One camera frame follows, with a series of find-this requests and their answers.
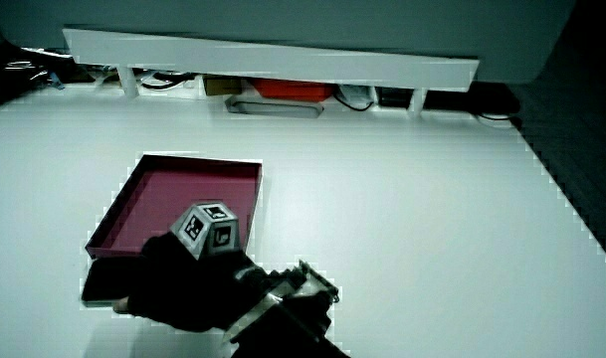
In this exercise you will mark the large black box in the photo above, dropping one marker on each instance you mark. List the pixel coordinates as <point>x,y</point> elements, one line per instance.
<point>481,99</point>

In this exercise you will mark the grey flat device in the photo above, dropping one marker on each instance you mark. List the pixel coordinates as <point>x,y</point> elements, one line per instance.
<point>275,108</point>

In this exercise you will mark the orange box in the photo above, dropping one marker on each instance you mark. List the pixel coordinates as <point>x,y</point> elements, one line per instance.
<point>292,89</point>

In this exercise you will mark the small black box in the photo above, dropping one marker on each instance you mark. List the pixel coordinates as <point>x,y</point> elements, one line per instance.
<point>394,97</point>

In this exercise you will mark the maroon square tray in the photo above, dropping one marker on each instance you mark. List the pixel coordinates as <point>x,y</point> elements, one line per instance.
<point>158,199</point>

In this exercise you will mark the person's right hand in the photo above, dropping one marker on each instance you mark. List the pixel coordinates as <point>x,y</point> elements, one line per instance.
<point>183,283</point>

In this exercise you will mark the brown cardboard box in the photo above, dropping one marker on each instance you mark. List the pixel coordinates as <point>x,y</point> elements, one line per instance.
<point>222,85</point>

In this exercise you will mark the white power adapter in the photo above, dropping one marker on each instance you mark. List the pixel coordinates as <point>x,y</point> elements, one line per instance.
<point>356,93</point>

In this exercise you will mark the white desk shelf riser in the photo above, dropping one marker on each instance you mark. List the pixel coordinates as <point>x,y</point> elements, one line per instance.
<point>262,60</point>

